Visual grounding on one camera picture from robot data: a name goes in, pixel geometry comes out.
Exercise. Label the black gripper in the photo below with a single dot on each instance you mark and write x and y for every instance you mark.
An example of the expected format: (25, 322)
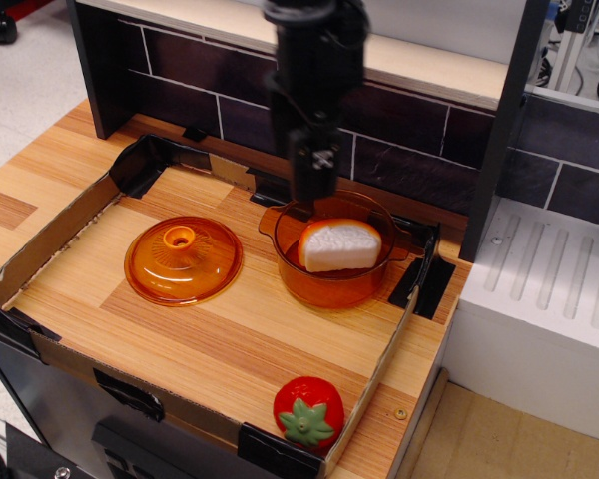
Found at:
(319, 61)

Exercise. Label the white and orange toy sushi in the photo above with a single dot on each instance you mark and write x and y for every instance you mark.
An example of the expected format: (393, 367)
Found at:
(338, 244)

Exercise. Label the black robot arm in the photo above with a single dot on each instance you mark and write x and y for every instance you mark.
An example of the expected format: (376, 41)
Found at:
(314, 7)

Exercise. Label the orange transparent pot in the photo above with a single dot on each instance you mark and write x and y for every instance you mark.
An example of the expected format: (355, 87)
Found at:
(341, 288)

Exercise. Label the orange transparent pot lid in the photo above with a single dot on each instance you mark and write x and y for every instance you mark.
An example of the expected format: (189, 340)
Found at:
(183, 260)

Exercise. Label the cardboard fence with black tape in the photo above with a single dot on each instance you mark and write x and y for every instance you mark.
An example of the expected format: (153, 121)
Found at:
(64, 230)

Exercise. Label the light wooden shelf board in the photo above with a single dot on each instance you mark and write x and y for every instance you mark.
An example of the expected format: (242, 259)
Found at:
(389, 62)

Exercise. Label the red toy strawberry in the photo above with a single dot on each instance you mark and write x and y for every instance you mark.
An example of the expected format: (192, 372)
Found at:
(309, 412)

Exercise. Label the white dish drainer block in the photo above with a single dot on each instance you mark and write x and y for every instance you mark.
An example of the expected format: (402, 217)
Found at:
(526, 329)

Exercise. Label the black caster wheel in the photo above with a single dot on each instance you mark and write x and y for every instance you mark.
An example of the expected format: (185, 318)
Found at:
(8, 29)

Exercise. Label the dark grey left post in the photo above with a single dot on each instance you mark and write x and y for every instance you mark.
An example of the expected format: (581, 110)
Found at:
(102, 49)

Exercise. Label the dark grey post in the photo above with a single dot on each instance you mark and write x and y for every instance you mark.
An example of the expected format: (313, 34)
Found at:
(102, 49)
(505, 127)

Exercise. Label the dark grey right post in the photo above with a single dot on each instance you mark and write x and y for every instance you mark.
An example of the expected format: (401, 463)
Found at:
(505, 127)

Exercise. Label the aluminium frame with cables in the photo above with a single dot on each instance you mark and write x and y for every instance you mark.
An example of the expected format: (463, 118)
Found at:
(566, 64)

